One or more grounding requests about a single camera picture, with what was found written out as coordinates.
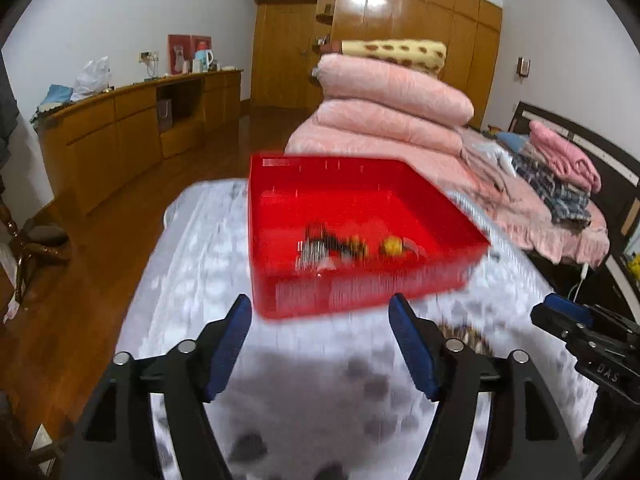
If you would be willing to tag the pink folded clothes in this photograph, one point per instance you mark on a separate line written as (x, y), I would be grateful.
(568, 162)

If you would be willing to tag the red picture frame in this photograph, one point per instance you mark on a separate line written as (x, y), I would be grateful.
(182, 48)

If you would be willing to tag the white plastic bag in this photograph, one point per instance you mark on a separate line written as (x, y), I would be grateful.
(94, 79)

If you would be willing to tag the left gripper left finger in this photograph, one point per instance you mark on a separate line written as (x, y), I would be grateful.
(114, 437)

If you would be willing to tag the wooden wardrobe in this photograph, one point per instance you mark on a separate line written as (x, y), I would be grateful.
(289, 33)

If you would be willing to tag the red tin box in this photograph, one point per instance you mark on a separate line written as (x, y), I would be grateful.
(315, 224)

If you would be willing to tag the blue folded cloth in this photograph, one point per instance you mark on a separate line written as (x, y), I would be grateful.
(58, 96)

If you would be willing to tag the plaid folded clothes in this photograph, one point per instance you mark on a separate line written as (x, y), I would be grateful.
(568, 207)

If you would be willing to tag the lower pink folded quilt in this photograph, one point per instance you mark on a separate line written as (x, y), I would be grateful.
(363, 128)

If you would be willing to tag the gold pendant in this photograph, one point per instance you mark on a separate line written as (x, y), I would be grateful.
(392, 247)

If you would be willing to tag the wall switch panel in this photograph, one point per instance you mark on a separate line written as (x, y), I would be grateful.
(523, 67)

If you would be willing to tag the grey leaf-pattern table cloth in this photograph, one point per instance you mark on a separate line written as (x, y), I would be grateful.
(328, 398)

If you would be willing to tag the wooden sideboard cabinet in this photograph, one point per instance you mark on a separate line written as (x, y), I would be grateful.
(94, 147)

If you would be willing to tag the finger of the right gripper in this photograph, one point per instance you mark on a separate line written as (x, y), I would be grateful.
(564, 306)

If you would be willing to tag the yellow spotted folded blanket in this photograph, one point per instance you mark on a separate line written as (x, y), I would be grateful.
(425, 56)

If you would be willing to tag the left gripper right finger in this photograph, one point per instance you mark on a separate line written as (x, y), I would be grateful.
(526, 435)

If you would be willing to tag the light blue kettle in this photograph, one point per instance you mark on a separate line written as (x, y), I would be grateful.
(206, 58)

